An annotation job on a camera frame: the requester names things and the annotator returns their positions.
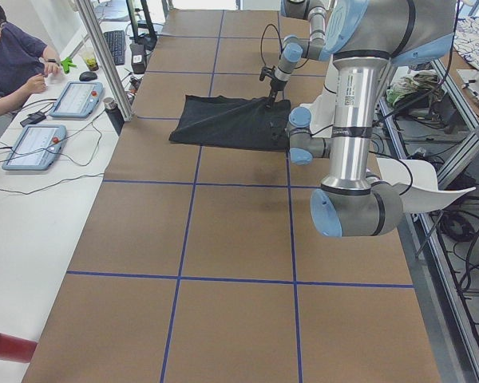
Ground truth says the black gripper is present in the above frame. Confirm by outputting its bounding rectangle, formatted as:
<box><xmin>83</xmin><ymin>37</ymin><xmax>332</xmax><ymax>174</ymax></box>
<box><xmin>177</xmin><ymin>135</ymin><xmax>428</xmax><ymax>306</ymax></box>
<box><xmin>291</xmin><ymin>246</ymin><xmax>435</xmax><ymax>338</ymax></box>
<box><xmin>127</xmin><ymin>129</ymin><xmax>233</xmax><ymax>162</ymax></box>
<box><xmin>267</xmin><ymin>77</ymin><xmax>286</xmax><ymax>105</ymax></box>
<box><xmin>268</xmin><ymin>121</ymin><xmax>289</xmax><ymax>150</ymax></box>

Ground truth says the black printed t-shirt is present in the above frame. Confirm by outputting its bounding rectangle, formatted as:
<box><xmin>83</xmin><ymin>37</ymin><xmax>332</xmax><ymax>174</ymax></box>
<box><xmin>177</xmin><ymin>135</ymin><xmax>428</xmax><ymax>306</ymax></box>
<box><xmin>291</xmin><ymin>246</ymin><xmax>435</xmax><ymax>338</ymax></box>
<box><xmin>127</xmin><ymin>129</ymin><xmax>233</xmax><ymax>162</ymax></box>
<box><xmin>169</xmin><ymin>95</ymin><xmax>291</xmax><ymax>152</ymax></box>

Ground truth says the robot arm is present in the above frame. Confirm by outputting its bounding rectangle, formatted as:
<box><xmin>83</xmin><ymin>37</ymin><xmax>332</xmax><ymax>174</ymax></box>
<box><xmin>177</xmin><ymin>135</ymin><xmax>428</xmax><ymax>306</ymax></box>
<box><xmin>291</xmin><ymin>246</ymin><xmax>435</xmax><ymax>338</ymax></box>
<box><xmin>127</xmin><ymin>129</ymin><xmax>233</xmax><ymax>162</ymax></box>
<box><xmin>262</xmin><ymin>1</ymin><xmax>457</xmax><ymax>237</ymax></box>
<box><xmin>259</xmin><ymin>0</ymin><xmax>335</xmax><ymax>109</ymax></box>

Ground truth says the black monitor stand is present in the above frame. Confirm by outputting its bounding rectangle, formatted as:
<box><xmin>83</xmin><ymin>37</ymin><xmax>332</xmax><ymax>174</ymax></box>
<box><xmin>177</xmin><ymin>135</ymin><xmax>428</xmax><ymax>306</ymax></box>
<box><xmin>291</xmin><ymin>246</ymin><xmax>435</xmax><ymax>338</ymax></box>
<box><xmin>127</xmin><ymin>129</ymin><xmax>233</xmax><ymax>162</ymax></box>
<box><xmin>125</xmin><ymin>0</ymin><xmax>158</xmax><ymax>51</ymax></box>

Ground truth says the white curved cover plate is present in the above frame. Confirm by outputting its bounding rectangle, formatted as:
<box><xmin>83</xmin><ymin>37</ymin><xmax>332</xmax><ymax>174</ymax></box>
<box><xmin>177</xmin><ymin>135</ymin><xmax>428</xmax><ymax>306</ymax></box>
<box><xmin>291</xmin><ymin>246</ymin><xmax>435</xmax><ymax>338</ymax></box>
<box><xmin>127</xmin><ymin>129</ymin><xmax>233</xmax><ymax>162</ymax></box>
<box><xmin>377</xmin><ymin>157</ymin><xmax>476</xmax><ymax>213</ymax></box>

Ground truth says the brown table mat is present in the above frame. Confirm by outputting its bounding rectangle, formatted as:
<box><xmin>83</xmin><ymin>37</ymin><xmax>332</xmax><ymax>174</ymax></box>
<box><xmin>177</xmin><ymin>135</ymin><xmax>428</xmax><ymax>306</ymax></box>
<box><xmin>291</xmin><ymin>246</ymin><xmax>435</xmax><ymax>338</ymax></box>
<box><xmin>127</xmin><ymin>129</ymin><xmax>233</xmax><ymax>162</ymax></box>
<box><xmin>24</xmin><ymin>10</ymin><xmax>440</xmax><ymax>382</ymax></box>

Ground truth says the black water bottle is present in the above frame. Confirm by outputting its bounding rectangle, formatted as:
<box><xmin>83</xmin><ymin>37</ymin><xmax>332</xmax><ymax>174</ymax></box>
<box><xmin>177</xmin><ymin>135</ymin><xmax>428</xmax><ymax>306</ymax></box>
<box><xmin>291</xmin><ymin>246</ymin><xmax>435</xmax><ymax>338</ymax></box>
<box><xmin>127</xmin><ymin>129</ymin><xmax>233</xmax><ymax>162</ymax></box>
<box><xmin>103</xmin><ymin>97</ymin><xmax>125</xmax><ymax>136</ymax></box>

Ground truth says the black keyboard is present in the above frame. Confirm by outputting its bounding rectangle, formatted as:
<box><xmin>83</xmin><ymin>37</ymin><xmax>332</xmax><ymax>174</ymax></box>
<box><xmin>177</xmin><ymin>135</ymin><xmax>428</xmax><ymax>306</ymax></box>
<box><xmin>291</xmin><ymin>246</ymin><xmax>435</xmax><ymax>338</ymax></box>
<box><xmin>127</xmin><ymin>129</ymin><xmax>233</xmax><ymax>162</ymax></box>
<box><xmin>103</xmin><ymin>30</ymin><xmax>125</xmax><ymax>65</ymax></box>

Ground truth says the plastic drink cup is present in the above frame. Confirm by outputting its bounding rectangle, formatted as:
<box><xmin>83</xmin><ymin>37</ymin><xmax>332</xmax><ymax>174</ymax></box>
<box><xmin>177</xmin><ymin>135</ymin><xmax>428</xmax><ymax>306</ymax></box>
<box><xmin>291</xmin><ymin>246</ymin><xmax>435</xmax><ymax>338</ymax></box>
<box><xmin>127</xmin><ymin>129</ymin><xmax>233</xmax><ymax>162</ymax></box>
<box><xmin>78</xmin><ymin>38</ymin><xmax>99</xmax><ymax>72</ymax></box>

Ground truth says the black computer mouse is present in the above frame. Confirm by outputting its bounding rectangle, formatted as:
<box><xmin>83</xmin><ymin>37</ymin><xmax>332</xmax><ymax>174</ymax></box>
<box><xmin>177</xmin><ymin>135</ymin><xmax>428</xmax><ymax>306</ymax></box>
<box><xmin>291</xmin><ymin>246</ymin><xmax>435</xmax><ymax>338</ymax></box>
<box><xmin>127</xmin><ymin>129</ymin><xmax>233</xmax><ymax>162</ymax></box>
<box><xmin>79</xmin><ymin>71</ymin><xmax>97</xmax><ymax>82</ymax></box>

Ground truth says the upper blue teach pendant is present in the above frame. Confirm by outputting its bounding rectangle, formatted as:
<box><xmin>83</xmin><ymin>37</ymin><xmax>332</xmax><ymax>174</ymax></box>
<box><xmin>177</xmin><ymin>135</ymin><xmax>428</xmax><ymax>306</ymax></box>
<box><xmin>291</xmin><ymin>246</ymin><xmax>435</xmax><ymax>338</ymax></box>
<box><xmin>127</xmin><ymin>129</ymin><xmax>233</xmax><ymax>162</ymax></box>
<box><xmin>49</xmin><ymin>81</ymin><xmax>104</xmax><ymax>119</ymax></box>

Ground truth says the blue teach pendant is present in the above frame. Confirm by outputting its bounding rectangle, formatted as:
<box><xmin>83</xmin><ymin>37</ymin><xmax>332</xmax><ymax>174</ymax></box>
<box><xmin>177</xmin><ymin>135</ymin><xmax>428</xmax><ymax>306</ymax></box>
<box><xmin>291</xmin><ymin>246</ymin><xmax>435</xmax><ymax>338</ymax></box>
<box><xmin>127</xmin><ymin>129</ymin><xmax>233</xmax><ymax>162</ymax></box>
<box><xmin>49</xmin><ymin>81</ymin><xmax>104</xmax><ymax>119</ymax></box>
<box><xmin>2</xmin><ymin>124</ymin><xmax>67</xmax><ymax>171</ymax></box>

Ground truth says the green plastic toy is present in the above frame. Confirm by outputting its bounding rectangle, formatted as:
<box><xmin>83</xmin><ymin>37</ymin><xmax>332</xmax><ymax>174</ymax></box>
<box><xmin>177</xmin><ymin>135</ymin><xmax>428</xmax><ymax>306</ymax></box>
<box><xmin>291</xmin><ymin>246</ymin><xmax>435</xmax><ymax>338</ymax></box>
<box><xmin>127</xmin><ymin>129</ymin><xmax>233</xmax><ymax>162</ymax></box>
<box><xmin>61</xmin><ymin>57</ymin><xmax>77</xmax><ymax>74</ymax></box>

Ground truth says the black power adapter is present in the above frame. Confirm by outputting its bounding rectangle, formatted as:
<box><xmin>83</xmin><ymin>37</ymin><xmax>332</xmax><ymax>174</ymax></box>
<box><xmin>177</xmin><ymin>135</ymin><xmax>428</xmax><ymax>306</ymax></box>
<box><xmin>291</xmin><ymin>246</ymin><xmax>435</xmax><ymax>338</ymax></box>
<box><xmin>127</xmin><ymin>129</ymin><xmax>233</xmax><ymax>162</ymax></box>
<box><xmin>20</xmin><ymin>112</ymin><xmax>46</xmax><ymax>127</ymax></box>

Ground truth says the lower blue teach pendant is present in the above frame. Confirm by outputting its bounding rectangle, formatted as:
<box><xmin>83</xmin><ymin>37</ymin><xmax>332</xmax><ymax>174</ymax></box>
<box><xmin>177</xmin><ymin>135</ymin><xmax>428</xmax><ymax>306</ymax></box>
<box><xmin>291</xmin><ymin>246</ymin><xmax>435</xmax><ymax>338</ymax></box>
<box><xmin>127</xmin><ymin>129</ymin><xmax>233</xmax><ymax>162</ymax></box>
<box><xmin>2</xmin><ymin>124</ymin><xmax>67</xmax><ymax>171</ymax></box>

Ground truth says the seated person dark shirt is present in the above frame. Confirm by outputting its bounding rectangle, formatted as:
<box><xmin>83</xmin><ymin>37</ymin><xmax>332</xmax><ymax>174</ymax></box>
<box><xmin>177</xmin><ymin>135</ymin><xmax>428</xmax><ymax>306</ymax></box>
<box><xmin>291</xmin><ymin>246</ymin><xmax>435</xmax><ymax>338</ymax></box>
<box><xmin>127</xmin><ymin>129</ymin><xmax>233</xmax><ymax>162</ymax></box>
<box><xmin>0</xmin><ymin>6</ymin><xmax>61</xmax><ymax>116</ymax></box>

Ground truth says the red cylinder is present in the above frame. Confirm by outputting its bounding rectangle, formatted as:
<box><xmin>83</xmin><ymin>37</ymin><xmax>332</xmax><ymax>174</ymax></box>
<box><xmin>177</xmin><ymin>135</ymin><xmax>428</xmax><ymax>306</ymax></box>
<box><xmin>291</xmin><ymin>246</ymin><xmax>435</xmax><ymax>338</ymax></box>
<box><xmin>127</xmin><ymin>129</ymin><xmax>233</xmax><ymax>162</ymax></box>
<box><xmin>0</xmin><ymin>333</ymin><xmax>38</xmax><ymax>363</ymax></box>

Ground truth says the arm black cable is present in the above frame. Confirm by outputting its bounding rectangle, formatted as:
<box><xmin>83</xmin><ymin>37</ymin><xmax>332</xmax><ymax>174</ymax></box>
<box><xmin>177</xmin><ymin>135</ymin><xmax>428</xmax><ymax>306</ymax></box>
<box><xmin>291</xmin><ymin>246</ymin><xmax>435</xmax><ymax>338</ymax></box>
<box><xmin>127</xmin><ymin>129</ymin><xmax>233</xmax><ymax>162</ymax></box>
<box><xmin>259</xmin><ymin>23</ymin><xmax>284</xmax><ymax>83</ymax></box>

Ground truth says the aluminium frame post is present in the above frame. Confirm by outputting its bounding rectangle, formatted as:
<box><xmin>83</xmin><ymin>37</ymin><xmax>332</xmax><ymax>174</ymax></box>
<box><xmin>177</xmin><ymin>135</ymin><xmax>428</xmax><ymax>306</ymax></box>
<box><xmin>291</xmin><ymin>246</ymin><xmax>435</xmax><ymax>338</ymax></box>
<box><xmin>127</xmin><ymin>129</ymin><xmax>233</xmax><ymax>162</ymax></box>
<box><xmin>75</xmin><ymin>0</ymin><xmax>133</xmax><ymax>122</ymax></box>

